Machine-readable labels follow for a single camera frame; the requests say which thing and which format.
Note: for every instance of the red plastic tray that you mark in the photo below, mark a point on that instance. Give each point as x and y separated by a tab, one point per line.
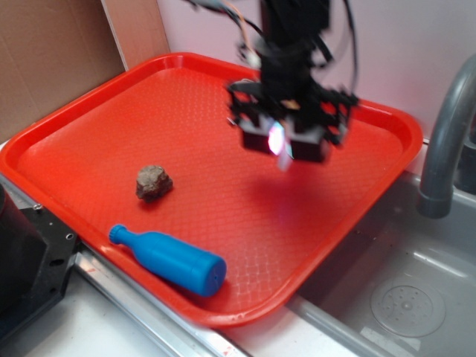
272	228

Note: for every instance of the brown cardboard panel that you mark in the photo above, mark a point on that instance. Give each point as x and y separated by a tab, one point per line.
52	52

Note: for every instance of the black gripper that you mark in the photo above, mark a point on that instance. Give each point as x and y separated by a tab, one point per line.
285	92

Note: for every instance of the brown rock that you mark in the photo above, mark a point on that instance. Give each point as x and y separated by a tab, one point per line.
153	182

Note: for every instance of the light wooden board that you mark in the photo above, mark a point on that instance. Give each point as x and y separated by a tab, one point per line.
138	30

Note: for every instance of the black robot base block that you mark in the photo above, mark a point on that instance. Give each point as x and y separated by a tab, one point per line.
37	254

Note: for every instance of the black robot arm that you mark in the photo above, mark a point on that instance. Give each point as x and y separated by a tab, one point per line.
287	22

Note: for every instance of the grey faucet spout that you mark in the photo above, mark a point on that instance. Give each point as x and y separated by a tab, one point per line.
450	158

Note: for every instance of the blue plastic bottle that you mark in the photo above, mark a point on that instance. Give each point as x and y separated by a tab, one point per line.
183	264

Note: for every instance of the grey sink basin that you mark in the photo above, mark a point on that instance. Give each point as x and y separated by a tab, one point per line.
399	284

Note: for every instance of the tan spiral conch shell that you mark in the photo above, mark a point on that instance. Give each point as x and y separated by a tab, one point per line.
279	146

